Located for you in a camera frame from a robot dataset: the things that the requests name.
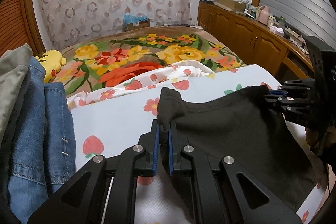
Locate brown floral blanket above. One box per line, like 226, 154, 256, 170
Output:
56, 27, 245, 96

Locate black pants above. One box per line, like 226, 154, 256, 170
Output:
157, 86, 317, 211

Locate blue denim jeans lower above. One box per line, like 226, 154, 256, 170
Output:
44, 83, 76, 195

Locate blue denim jeans upper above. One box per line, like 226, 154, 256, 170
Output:
1, 58, 48, 223

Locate yellow plush toy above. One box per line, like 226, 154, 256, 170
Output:
35, 50, 67, 83

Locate white floral bed sheet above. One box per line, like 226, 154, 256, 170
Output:
68, 65, 327, 223

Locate right hand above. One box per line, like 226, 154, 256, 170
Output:
305, 127, 330, 156

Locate wooden sideboard cabinet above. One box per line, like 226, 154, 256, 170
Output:
198, 1, 314, 83

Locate pink tissue pack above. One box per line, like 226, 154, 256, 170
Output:
269, 26, 285, 37

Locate cardboard box with blue cloth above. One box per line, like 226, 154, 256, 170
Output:
123, 14, 150, 31

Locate cardboard box on cabinet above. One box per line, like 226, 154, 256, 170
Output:
218, 0, 245, 12

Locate blue denim jeans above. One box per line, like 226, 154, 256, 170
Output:
44, 83, 76, 195
1, 58, 48, 223

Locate grey folded garment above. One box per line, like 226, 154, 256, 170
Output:
0, 44, 33, 141

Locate brown louvered wardrobe door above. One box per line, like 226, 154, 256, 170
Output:
0, 0, 46, 56

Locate pink thermos jug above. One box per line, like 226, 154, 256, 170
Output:
257, 6, 270, 25

